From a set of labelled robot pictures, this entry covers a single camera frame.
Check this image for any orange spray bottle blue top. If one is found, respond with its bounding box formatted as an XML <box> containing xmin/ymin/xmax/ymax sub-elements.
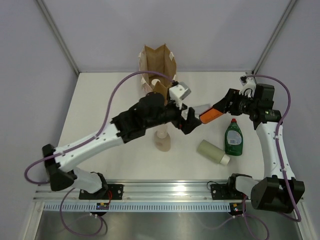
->
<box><xmin>199</xmin><ymin>107</ymin><xmax>224</xmax><ymax>124</ymax></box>

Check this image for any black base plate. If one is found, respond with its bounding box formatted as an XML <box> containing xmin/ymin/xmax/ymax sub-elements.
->
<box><xmin>210</xmin><ymin>183</ymin><xmax>243</xmax><ymax>200</ymax></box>
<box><xmin>78</xmin><ymin>184</ymin><xmax>124</xmax><ymax>200</ymax></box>

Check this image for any left aluminium frame post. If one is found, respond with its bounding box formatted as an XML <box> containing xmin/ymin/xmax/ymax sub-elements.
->
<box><xmin>34</xmin><ymin>0</ymin><xmax>81</xmax><ymax>77</ymax></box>

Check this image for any slotted white cable duct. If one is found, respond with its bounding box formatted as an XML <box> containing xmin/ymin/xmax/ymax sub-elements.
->
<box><xmin>43</xmin><ymin>202</ymin><xmax>231</xmax><ymax>213</ymax></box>

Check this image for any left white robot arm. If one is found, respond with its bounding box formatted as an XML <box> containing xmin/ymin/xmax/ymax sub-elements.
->
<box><xmin>42</xmin><ymin>92</ymin><xmax>201</xmax><ymax>200</ymax></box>

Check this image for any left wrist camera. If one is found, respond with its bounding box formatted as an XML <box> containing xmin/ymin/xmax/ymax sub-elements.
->
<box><xmin>168</xmin><ymin>81</ymin><xmax>192</xmax><ymax>110</ymax></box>

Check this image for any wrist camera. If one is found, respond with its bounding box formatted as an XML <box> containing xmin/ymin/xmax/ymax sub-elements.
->
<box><xmin>239</xmin><ymin>75</ymin><xmax>257</xmax><ymax>98</ymax></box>
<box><xmin>168</xmin><ymin>81</ymin><xmax>192</xmax><ymax>110</ymax></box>

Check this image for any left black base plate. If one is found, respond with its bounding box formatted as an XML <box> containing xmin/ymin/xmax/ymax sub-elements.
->
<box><xmin>78</xmin><ymin>184</ymin><xmax>124</xmax><ymax>200</ymax></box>

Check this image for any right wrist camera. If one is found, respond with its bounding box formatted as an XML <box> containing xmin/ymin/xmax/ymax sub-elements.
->
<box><xmin>239</xmin><ymin>75</ymin><xmax>257</xmax><ymax>98</ymax></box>

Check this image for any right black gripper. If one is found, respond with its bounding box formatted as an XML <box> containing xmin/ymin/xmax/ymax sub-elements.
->
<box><xmin>213</xmin><ymin>88</ymin><xmax>258</xmax><ymax>116</ymax></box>

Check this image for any silver squeeze tube clear cap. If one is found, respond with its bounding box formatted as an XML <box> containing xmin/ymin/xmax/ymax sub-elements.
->
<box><xmin>192</xmin><ymin>104</ymin><xmax>212</xmax><ymax>115</ymax></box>

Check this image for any pale green bottle white cap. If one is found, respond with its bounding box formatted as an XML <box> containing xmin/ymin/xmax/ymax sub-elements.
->
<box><xmin>196</xmin><ymin>140</ymin><xmax>230</xmax><ymax>166</ymax></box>

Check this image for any pale green bottle beige cap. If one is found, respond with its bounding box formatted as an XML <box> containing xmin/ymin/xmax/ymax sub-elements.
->
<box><xmin>150</xmin><ymin>78</ymin><xmax>160</xmax><ymax>90</ymax></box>

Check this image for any brown canvas tote bag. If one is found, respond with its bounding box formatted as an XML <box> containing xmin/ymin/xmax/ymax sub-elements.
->
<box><xmin>138</xmin><ymin>44</ymin><xmax>177</xmax><ymax>98</ymax></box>

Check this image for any aluminium frame post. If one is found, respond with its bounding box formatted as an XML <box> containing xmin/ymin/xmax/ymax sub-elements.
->
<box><xmin>251</xmin><ymin>0</ymin><xmax>299</xmax><ymax>75</ymax></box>
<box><xmin>34</xmin><ymin>0</ymin><xmax>81</xmax><ymax>77</ymax></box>

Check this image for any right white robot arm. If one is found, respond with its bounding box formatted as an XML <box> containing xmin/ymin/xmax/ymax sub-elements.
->
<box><xmin>213</xmin><ymin>84</ymin><xmax>305</xmax><ymax>214</ymax></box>

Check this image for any right aluminium frame post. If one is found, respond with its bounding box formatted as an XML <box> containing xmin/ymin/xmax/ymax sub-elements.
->
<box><xmin>251</xmin><ymin>0</ymin><xmax>299</xmax><ymax>75</ymax></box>

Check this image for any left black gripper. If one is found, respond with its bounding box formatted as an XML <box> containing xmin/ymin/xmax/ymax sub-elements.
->
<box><xmin>144</xmin><ymin>95</ymin><xmax>201</xmax><ymax>134</ymax></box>

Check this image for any aluminium mounting rail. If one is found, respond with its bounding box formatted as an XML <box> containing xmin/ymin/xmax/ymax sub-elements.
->
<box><xmin>33</xmin><ymin>181</ymin><xmax>305</xmax><ymax>202</ymax></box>

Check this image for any beige pump dispenser bottle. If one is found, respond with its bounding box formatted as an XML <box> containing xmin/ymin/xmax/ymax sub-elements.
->
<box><xmin>153</xmin><ymin>124</ymin><xmax>171</xmax><ymax>152</ymax></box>

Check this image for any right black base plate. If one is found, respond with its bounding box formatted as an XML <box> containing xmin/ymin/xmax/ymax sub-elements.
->
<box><xmin>210</xmin><ymin>183</ymin><xmax>243</xmax><ymax>200</ymax></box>

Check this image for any green dish soap bottle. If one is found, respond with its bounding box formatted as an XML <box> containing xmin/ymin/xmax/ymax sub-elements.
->
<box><xmin>224</xmin><ymin>118</ymin><xmax>244</xmax><ymax>157</ymax></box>

